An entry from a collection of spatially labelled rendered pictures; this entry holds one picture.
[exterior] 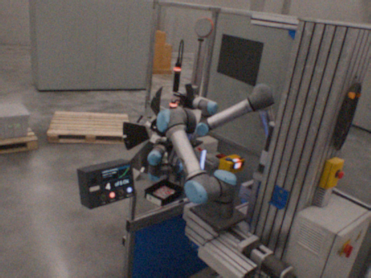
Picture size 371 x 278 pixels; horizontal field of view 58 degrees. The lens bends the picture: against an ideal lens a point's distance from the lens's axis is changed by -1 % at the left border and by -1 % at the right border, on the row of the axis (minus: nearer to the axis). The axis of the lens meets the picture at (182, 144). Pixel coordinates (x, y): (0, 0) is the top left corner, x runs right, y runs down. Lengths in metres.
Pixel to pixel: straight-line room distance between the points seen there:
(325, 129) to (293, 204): 0.39
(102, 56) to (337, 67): 6.72
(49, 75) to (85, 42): 1.02
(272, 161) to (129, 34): 6.58
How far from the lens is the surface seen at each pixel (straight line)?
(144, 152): 2.40
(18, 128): 4.95
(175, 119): 1.77
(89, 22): 7.70
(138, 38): 8.07
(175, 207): 2.17
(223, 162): 2.37
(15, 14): 14.16
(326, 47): 1.51
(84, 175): 1.67
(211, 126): 2.02
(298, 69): 1.57
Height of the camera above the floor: 2.02
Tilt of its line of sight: 22 degrees down
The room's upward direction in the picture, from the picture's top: 7 degrees clockwise
